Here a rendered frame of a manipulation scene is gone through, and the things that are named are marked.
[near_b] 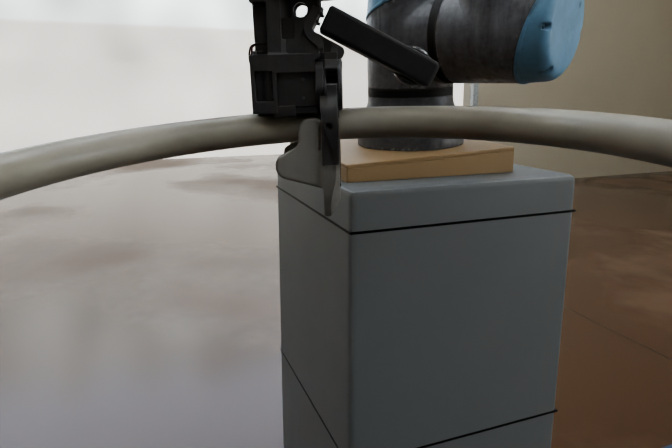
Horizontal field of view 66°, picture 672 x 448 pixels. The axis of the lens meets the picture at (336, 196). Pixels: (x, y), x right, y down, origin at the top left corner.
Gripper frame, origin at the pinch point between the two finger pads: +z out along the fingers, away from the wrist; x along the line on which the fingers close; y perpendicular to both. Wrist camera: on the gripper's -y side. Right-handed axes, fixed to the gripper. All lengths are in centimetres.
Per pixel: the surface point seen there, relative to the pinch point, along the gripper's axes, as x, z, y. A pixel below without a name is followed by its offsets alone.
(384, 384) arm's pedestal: -18.7, 34.1, -5.9
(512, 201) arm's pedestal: -28.2, 8.7, -26.6
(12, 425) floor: -83, 90, 101
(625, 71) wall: -583, 6, -327
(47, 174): 15.2, -5.9, 19.7
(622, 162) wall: -582, 114, -334
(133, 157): 9.0, -5.9, 16.1
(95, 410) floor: -91, 91, 80
